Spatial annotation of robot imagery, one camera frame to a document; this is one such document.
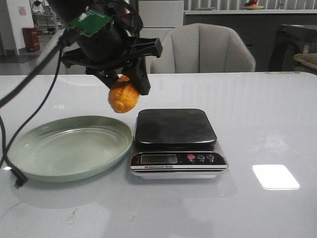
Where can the orange corn cob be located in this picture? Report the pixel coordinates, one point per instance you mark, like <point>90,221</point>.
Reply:
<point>123,95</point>

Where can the green circuit board camera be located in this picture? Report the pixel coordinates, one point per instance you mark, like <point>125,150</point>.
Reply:
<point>89,22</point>

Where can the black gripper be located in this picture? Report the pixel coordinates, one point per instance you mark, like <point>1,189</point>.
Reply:
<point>116,45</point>

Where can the grey counter with white top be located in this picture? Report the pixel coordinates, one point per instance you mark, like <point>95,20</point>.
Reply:
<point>257,28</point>

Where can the black silver kitchen scale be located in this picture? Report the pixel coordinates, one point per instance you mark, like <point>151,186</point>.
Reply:
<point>176,144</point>

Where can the white drawer cabinet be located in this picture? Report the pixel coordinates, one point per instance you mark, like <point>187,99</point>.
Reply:
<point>159,17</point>

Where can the tan cushion at right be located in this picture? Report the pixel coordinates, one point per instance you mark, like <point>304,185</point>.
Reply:
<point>306,63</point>

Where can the dark glossy side table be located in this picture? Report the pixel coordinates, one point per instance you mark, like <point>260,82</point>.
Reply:
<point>289,41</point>

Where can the pink paper sign on wall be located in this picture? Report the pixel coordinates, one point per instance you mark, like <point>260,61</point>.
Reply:
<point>22,10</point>

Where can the light green oval plate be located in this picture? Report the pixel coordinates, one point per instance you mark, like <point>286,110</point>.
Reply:
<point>71,149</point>

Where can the right grey upholstered chair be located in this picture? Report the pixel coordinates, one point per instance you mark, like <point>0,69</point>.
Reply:
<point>203,48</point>

